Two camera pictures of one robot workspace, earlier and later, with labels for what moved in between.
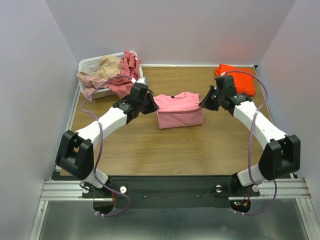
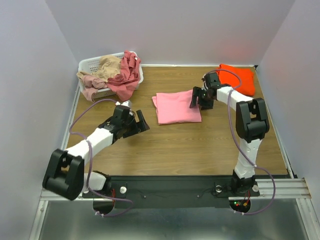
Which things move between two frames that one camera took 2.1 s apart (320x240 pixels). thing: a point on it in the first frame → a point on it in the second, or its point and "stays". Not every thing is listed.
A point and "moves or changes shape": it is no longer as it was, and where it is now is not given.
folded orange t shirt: (244, 83) stays
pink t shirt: (180, 110) moves or changes shape
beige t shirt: (109, 66) stays
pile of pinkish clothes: (121, 84) stays
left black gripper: (154, 107) → (144, 127)
